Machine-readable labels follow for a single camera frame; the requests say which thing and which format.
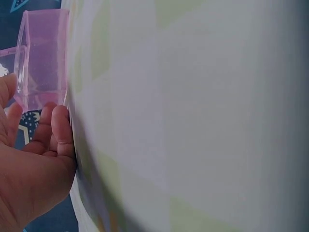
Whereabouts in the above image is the pink transparent plastic box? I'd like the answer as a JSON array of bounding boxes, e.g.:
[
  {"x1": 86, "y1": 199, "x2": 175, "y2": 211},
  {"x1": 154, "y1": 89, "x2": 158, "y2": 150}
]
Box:
[{"x1": 0, "y1": 9, "x2": 70, "y2": 114}]

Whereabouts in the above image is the person's left hand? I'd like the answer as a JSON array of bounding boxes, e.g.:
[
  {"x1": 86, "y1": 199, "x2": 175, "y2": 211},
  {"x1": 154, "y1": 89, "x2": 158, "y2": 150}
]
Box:
[{"x1": 0, "y1": 73, "x2": 77, "y2": 232}]

